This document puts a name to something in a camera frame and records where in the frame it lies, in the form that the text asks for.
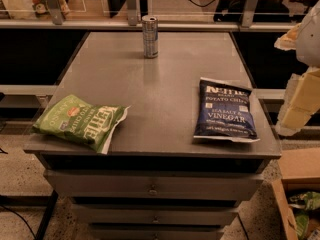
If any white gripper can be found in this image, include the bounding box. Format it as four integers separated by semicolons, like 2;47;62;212
274;3;320;136

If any green jalapeno chip bag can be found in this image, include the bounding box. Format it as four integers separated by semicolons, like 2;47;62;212
32;95;128;154

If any blue salt vinegar chip bag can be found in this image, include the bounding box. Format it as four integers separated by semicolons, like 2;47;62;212
194;77;259;143

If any green bag in box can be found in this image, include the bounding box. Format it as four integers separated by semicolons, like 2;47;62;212
288;191;320;240

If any cardboard box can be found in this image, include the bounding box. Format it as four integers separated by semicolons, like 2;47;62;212
271;148;320;240

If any grey drawer cabinet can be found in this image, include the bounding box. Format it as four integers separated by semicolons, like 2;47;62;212
25;32;280;240

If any silver drink can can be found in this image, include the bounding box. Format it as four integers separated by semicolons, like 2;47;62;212
142;15;158;58

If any black floor cable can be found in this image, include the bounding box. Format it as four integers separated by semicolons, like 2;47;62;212
0;204;38;240

